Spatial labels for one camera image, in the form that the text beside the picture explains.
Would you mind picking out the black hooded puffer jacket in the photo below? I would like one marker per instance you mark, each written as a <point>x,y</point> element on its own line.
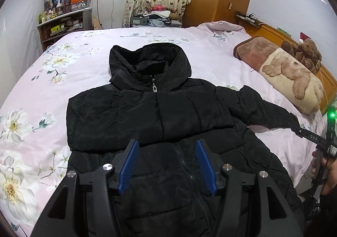
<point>158,110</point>

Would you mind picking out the pink floral bed sheet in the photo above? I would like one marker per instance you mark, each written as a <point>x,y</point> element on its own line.
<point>210,50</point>

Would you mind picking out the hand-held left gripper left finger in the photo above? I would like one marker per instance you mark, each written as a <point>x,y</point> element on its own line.
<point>129,166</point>

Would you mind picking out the clear box with orange lid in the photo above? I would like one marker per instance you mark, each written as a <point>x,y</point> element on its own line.
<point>80,1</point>

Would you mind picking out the pile of folded clothes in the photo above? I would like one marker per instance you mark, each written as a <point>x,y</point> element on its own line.
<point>158,17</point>

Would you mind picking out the wooden headboard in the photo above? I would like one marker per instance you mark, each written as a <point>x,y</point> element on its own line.
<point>271,31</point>

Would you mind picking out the person's right hand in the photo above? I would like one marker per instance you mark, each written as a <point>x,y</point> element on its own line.
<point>330,176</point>

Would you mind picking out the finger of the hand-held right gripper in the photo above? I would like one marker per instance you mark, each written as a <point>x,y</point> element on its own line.
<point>312,137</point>

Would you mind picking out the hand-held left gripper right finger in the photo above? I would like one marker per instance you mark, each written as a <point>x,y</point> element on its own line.
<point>208,167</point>

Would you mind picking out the brown teddy bear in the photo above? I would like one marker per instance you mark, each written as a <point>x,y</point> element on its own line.
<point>308,55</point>

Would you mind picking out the grey cluttered shelf unit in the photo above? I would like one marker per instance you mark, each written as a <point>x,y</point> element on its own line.
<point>65,26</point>

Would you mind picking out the brown bear printed blanket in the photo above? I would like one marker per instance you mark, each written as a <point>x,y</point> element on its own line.
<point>284,73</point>

